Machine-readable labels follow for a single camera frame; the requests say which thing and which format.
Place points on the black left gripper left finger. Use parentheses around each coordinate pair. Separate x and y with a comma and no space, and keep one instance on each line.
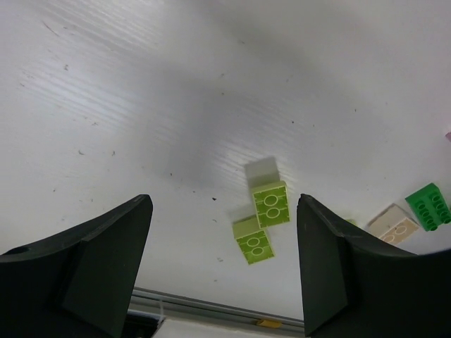
(79,282)

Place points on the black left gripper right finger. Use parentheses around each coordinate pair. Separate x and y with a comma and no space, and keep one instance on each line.
(356,285)

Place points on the lime lego brick middle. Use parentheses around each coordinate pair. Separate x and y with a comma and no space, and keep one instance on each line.
(351,221)

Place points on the lime lego brick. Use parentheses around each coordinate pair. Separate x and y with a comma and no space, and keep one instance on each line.
(253,241)
(271,204)
(351,221)

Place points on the tan lego brick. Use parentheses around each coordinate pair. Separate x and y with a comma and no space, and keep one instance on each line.
(393,225)

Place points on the lime lego brick lower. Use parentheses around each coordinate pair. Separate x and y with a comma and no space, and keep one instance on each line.
(253,241)

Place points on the green flat lego brick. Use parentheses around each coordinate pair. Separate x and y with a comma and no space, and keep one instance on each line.
(430,207)

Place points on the lime lego brick upper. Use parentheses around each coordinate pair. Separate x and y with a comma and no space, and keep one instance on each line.
(271,204)

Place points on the aluminium rail front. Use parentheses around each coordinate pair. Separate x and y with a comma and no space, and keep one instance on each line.
(148,298)

